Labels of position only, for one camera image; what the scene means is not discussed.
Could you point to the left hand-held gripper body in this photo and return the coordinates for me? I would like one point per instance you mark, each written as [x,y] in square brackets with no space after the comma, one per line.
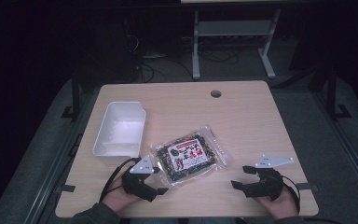
[136,183]

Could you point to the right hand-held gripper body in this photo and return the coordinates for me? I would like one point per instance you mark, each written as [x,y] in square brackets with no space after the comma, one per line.
[265,186]

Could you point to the clear snack packet red label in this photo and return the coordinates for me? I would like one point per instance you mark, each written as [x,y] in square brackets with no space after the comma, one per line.
[188,155]

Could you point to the white plastic container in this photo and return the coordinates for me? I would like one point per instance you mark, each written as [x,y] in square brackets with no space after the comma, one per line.
[121,130]

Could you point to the person's left hand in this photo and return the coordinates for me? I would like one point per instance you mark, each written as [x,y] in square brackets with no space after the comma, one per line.
[118,196]

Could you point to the person's right hand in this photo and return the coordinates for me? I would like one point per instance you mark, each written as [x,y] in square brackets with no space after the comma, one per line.
[282,205]

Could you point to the black metal stand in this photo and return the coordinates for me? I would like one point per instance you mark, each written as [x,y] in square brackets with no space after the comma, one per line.
[75,93]
[332,93]

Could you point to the white metal desk frame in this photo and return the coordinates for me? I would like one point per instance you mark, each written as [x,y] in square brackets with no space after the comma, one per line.
[234,28]

